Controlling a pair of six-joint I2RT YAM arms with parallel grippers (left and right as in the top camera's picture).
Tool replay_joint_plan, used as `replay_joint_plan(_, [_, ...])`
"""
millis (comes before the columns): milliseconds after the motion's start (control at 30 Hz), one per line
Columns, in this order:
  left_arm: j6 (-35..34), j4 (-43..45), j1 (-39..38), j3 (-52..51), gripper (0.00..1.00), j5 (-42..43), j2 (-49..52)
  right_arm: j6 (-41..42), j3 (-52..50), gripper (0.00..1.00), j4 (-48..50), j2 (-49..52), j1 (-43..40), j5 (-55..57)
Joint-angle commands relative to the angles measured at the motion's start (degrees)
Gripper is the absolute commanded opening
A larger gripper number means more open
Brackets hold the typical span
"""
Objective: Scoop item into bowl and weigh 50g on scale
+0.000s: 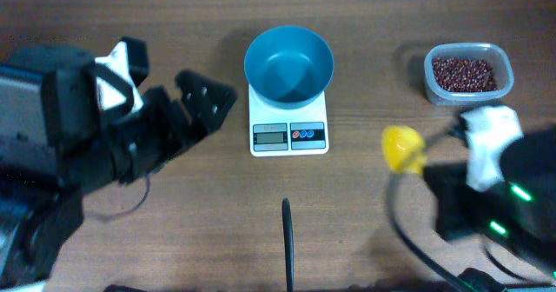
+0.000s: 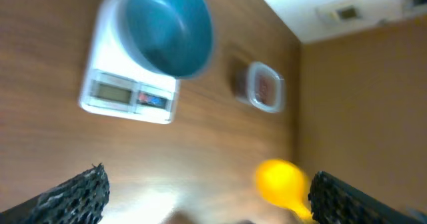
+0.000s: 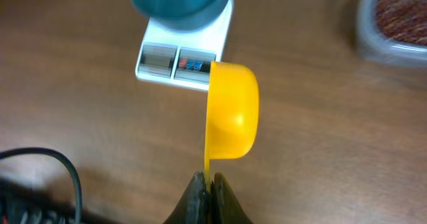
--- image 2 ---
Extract blue-grey plastic bowl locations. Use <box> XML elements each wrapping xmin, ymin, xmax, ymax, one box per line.
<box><xmin>121</xmin><ymin>0</ymin><xmax>215</xmax><ymax>79</ymax></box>

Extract white wall control panel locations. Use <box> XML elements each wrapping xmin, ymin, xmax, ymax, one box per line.
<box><xmin>315</xmin><ymin>0</ymin><xmax>363</xmax><ymax>25</ymax></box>

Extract red adzuki beans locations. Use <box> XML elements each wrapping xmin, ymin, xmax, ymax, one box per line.
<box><xmin>256</xmin><ymin>74</ymin><xmax>276</xmax><ymax>106</ymax></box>

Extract yellow plastic scoop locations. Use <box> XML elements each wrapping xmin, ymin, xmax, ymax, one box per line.
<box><xmin>254</xmin><ymin>159</ymin><xmax>313</xmax><ymax>223</ymax></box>

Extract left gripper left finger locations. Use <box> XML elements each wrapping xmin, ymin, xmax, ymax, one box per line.
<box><xmin>1</xmin><ymin>163</ymin><xmax>110</xmax><ymax>224</ymax></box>

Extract white digital kitchen scale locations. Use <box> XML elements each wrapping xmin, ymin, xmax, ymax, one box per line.
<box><xmin>79</xmin><ymin>0</ymin><xmax>180</xmax><ymax>124</ymax></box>

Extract clear plastic food container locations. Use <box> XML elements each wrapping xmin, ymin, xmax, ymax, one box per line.
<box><xmin>234</xmin><ymin>61</ymin><xmax>286</xmax><ymax>113</ymax></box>

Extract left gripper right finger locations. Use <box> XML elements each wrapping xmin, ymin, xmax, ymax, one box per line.
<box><xmin>308</xmin><ymin>171</ymin><xmax>426</xmax><ymax>224</ymax></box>

